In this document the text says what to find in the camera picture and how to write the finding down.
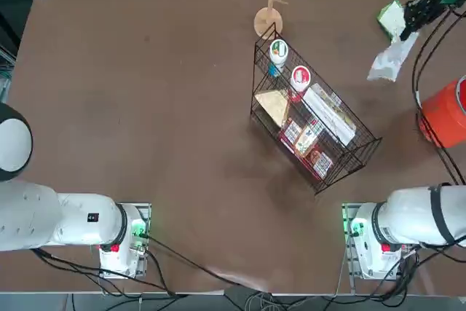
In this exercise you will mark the white tissue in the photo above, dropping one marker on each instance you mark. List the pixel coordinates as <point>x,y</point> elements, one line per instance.
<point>389,59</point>

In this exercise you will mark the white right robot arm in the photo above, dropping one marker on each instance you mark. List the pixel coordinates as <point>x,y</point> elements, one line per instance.
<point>411,216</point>

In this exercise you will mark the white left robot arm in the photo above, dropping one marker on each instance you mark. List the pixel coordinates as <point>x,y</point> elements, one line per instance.
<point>73,216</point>

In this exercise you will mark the green tissue pack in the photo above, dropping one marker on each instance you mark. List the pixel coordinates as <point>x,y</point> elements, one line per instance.
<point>391,19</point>

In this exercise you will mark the orange round bin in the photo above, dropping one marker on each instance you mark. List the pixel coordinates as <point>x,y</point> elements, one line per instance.
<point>442,121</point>

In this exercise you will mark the white cup red lid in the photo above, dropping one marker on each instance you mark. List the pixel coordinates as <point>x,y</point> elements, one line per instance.
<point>300,77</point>

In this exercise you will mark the long white box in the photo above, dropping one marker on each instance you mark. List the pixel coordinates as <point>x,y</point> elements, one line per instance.
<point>327,112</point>

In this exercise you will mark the white cup green orange lid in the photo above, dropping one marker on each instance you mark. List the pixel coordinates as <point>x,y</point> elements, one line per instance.
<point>279,49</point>

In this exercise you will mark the wooden mug tree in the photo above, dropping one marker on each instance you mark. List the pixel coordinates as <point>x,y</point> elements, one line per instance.
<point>267,21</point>

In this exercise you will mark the small blue white box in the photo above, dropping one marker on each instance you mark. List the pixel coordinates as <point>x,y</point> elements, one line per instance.
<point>316,126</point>

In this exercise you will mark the tan green snack box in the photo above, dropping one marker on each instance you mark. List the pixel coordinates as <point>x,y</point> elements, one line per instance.
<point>306,141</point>

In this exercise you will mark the tan triangular board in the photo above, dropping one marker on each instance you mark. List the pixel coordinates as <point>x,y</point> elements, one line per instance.
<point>273,105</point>

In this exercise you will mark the red patterned snack box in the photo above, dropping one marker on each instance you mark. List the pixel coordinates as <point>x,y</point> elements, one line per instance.
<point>290,132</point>

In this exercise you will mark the red white cookie packet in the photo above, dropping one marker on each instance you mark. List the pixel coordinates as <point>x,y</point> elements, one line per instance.
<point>320,163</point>

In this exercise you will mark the aluminium arm base plate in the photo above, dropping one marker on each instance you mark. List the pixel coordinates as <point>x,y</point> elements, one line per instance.
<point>145,209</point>
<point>346,216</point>

